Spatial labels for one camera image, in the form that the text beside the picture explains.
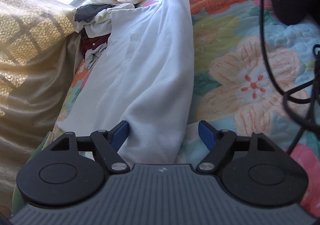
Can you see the cream crumpled garment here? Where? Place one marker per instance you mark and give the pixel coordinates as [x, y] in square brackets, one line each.
[102, 23]

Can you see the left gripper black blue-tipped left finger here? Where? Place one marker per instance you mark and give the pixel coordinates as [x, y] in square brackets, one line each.
[72, 169]

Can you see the white sweatshirt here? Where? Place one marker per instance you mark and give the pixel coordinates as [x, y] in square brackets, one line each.
[145, 77]

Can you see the dark grey crumpled garment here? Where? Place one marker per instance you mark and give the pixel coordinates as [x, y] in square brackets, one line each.
[87, 12]

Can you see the beige gold curtain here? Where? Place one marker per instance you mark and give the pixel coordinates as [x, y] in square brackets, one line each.
[39, 57]

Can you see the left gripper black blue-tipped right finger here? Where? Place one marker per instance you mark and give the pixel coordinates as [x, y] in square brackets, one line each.
[252, 169]

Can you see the dark red garment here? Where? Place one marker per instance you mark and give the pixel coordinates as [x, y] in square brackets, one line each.
[92, 43]

